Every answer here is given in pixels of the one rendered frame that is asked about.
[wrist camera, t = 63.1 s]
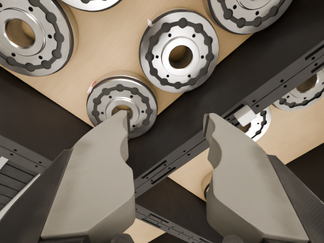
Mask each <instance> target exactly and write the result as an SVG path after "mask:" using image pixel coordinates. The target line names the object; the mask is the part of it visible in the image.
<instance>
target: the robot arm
mask: <svg viewBox="0 0 324 243"><path fill-rule="evenodd" d="M130 134H131V131H130V113H129V111H126V110H120V111H119V112H117V113H116V114H114V115H113V116H111V117H110V118H108V119H106V120H105V121H103V122H102V123H100V124H99V125H98V126H96V127H95V128H93V129H92V130H90V131H89V132H88V133H87V134H85V135H84V136H83V137H82V138H81V139H80V140H79V141H78V142H77V143H76V144H75V145H74V146H73V147H72V148H71V149H65V150H63V151H62V152H61V153H60V154H59V155H58V156H57V158H56V159H55V160H54V161H53V162H52V163H51V164H50V165H49V166H48V167H47V168H46V169H45V170H44V171H43V172H42V173H41V175H40V176H39V177H38V178H37V179H36V180H35V181H34V182H33V183H32V184H31V185H30V186H29V187H28V188H27V189H26V190H25V192H24V193H23V194H22V195H21V196H20V197H19V198H18V199H17V200H16V201H15V202H14V203H13V205H12V206H11V207H10V208H9V209H8V210H7V212H6V213H5V214H4V215H3V217H2V218H1V219H0V243H135V242H134V241H133V239H132V237H131V235H129V234H127V233H124V232H125V231H126V230H127V229H129V228H130V227H131V226H132V225H133V223H134V221H135V189H134V179H133V171H132V169H131V168H130V167H129V166H128V165H127V164H126V163H125V162H126V161H127V159H128V157H129V156H128V140H127V137H128V135H130ZM203 137H205V138H206V139H207V141H208V142H209V144H210V148H209V152H208V157H207V159H208V161H209V162H210V164H211V165H212V167H213V169H214V170H213V173H212V177H211V181H210V185H209V190H208V193H207V197H206V218H207V222H208V223H209V225H210V226H211V227H212V228H213V229H214V230H216V231H217V232H218V233H219V234H220V235H221V236H223V237H224V239H223V242H222V243H324V203H323V202H322V201H321V200H320V199H319V198H318V197H317V196H316V195H315V194H314V193H313V192H312V191H311V190H310V189H309V188H308V187H307V186H306V185H305V184H304V183H303V182H302V181H301V180H300V179H299V178H298V177H297V176H296V175H295V174H294V173H293V172H292V171H291V170H290V169H289V168H288V167H287V166H286V165H285V164H284V163H283V162H282V161H281V160H280V159H279V158H278V157H277V156H275V155H268V154H267V153H266V152H265V151H264V150H263V149H262V147H261V146H260V145H259V144H257V143H256V142H255V141H254V140H253V139H252V138H251V137H249V136H248V135H247V134H245V133H244V132H243V131H241V130H240V129H238V128H237V127H235V126H234V125H232V124H231V123H229V122H228V121H226V120H225V119H223V118H222V117H220V116H218V115H217V114H215V113H209V114H204V118H203Z"/></svg>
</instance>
